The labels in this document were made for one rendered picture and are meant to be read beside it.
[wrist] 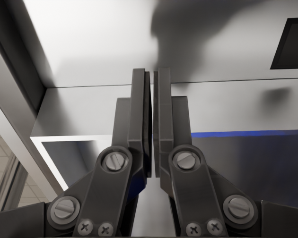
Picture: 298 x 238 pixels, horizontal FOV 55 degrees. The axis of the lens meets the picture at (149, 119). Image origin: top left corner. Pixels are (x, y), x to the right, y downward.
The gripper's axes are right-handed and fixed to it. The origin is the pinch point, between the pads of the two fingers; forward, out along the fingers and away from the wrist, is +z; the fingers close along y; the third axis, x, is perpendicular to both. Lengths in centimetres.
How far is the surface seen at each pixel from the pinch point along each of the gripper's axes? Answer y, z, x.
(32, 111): -6.4, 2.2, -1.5
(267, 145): 7.7, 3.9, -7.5
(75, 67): -4.2, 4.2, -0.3
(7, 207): -30, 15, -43
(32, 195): -104, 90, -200
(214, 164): 4.4, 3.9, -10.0
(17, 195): -30, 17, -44
